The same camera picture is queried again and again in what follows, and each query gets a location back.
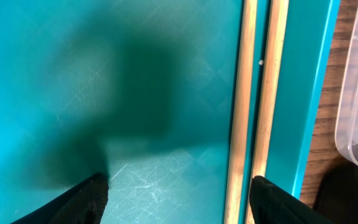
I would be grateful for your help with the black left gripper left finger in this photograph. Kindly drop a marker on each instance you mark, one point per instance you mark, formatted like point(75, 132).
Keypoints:
point(83, 204)

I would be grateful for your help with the wooden chopstick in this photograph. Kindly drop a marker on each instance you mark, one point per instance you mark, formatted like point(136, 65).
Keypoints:
point(272, 62)
point(240, 117)

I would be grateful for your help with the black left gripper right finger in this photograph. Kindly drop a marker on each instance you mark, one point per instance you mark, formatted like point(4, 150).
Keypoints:
point(271, 205)

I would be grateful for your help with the black waste tray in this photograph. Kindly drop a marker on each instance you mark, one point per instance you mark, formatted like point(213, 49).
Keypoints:
point(337, 197)

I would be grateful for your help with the teal plastic serving tray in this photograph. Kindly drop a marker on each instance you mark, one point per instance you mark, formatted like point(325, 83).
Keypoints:
point(142, 91)

